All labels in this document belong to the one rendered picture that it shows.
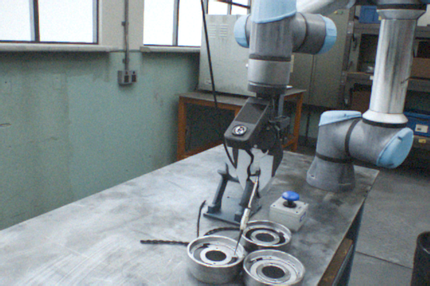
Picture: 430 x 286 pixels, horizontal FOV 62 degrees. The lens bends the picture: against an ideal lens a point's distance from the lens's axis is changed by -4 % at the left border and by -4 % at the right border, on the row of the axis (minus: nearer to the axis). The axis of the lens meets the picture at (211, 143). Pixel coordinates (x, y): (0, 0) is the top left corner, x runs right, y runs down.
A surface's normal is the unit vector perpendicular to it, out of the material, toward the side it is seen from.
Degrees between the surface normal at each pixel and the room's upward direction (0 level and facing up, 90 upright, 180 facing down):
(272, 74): 90
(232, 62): 90
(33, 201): 90
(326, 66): 90
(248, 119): 31
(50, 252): 0
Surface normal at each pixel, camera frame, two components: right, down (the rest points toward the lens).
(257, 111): -0.21, -0.72
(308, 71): -0.53, 0.19
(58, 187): 0.85, 0.19
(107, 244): 0.06, -0.96
